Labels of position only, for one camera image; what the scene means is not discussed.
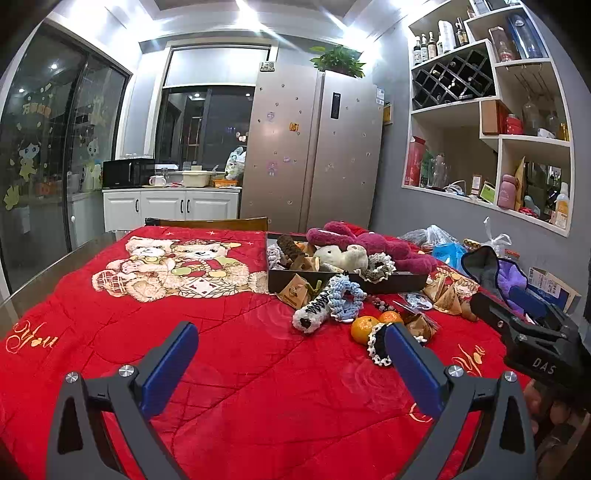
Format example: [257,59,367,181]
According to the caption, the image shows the person's right hand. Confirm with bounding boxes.
[524,382,591,464]

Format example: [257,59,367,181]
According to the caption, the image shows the white wall shelf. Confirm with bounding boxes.
[401,0,573,238]

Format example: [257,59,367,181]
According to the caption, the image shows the silver double door refrigerator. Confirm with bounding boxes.
[240,62,386,234]

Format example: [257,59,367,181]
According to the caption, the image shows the green potted plant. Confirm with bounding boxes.
[309,45,368,79]

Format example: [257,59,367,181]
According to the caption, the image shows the pink bottle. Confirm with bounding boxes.
[498,174,516,209]

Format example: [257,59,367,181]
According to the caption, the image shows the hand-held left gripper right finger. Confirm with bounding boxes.
[384,323,539,480]

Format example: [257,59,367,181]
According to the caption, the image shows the dark kitchen window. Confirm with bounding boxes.
[154,85,254,160]

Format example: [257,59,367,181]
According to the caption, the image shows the glass sliding door with stickers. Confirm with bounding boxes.
[0,23,132,296]

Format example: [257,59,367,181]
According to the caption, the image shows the olive and white scrunchie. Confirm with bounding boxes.
[359,253,397,283]

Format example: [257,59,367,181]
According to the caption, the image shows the blue plastic bag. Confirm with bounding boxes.
[431,242,467,274]

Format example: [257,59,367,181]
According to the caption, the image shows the printed plastic bag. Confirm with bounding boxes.
[225,147,247,182]

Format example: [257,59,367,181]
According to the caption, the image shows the pink bead bracelet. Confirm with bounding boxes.
[369,295,402,313]

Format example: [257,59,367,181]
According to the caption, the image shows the white kitchen cabinet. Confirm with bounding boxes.
[102,188,242,232]

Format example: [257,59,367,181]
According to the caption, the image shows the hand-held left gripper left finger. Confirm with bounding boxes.
[46,322,200,480]

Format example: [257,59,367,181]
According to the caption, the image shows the grey and purple plush cloth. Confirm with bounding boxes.
[462,246,528,319]

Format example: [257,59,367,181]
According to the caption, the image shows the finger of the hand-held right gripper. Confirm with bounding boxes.
[470,292,525,342]
[508,285,580,333]

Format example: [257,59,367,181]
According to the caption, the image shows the blue and white paper box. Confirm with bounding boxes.
[526,267,581,315]

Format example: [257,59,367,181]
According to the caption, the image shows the cream plastic basin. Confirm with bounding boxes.
[180,170,215,188]

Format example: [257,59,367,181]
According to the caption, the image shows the pink plush toy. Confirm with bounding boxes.
[306,222,439,274]

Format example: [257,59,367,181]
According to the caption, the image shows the red bear printed blanket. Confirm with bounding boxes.
[0,225,536,480]

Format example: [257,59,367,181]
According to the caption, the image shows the cream plush bear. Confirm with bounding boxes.
[314,244,370,273]

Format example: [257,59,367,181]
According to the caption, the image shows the white fluffy hair claw clip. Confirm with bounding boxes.
[292,285,335,334]

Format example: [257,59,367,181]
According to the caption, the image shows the black storage box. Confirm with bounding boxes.
[266,232,431,296]

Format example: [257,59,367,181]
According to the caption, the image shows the row of glass bottles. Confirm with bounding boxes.
[412,17,471,65]

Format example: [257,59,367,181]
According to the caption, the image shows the blue tall box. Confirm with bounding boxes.
[505,14,543,60]

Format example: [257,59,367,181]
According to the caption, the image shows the grey glass desktop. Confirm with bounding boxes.
[0,229,132,333]

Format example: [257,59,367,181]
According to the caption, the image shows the white bottle with orange label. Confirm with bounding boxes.
[551,182,571,229]

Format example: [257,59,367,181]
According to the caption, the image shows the blue knitted scrunchie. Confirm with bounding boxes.
[323,273,369,323]

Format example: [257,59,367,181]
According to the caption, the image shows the black wine rack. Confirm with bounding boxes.
[412,48,496,109]

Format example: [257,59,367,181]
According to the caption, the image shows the clear packet with black item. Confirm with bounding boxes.
[399,292,435,311]

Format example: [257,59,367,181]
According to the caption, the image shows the brown fuzzy hair clip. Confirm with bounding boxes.
[277,234,304,268]

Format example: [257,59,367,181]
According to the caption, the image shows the clear plastic bag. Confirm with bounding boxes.
[399,225,451,252]
[482,217,513,259]

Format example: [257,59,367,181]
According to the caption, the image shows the clear glass jars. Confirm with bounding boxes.
[429,154,451,188]

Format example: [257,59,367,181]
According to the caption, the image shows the black microwave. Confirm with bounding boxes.
[102,158,155,189]

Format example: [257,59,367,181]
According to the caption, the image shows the black and white scrunchie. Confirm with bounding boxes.
[367,323,398,367]

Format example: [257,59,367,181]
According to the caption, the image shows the tan snack packet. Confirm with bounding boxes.
[422,272,481,317]
[402,314,439,344]
[277,273,324,309]
[291,254,322,274]

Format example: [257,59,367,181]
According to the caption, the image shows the red gift box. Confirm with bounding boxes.
[405,136,426,186]

